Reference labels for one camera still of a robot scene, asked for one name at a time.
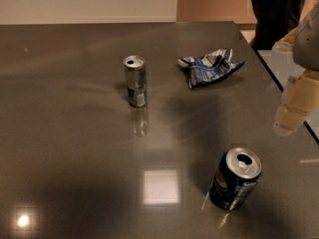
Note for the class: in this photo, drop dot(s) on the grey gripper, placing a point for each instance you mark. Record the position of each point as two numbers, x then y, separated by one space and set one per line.
307 47

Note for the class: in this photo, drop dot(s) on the blue pepsi can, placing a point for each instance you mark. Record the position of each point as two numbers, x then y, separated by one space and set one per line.
237 175

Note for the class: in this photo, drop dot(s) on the silver redbull can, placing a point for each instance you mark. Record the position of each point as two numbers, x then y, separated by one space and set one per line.
136 79

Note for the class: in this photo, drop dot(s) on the person in dark clothes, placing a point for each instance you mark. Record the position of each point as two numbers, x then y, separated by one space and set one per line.
274 19

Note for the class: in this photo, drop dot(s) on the crumpled blue chip bag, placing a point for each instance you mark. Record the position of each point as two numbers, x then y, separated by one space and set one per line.
209 69

